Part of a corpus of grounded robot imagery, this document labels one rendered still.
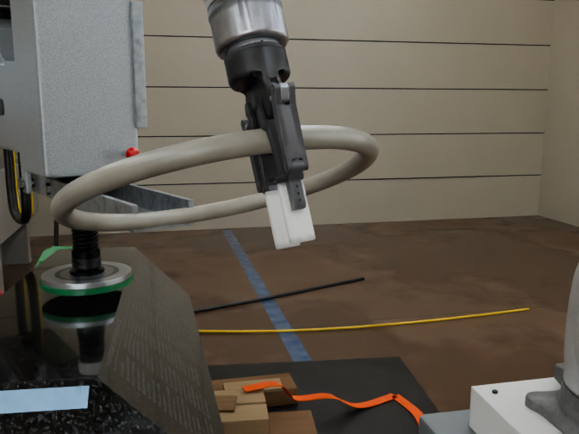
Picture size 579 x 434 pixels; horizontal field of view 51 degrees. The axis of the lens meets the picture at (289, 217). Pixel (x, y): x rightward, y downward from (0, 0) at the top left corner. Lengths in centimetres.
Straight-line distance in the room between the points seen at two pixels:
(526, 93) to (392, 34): 179
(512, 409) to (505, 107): 668
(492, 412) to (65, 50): 109
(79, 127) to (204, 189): 507
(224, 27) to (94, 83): 74
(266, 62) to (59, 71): 77
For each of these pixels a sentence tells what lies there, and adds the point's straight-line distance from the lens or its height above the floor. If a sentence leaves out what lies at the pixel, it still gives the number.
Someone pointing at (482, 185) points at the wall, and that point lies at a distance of 744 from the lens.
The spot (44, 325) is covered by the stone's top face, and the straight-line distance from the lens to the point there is 139.
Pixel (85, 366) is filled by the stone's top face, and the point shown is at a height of 83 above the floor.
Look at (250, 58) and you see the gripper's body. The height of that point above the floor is 133.
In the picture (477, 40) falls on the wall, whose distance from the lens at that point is 734.
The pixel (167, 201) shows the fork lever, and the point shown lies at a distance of 121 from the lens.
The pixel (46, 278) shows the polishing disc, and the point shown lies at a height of 88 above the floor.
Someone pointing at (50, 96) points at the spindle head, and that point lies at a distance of 140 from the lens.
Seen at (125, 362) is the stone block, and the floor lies 79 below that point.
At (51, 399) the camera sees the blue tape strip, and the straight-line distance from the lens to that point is 111.
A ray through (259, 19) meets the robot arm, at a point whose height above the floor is 138.
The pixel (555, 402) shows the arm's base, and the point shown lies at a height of 88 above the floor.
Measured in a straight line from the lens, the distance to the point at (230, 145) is 69.
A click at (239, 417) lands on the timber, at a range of 225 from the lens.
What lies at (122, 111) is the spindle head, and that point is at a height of 127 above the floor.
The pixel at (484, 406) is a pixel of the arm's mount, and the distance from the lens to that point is 96.
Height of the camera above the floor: 128
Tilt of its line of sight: 10 degrees down
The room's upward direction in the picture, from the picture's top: straight up
